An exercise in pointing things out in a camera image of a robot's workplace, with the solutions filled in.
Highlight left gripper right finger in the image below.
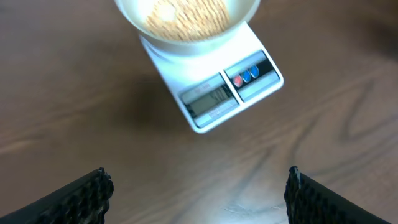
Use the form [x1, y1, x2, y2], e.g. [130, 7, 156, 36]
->
[284, 166, 389, 224]

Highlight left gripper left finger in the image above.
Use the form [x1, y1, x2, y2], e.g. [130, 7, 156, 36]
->
[1, 167, 114, 224]

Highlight white digital kitchen scale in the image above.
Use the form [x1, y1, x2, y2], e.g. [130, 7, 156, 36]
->
[141, 23, 284, 134]

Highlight cream ceramic bowl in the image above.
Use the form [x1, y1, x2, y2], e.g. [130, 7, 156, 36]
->
[114, 0, 261, 55]

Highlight soybeans in bowl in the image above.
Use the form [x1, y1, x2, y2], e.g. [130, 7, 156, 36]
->
[145, 0, 229, 42]

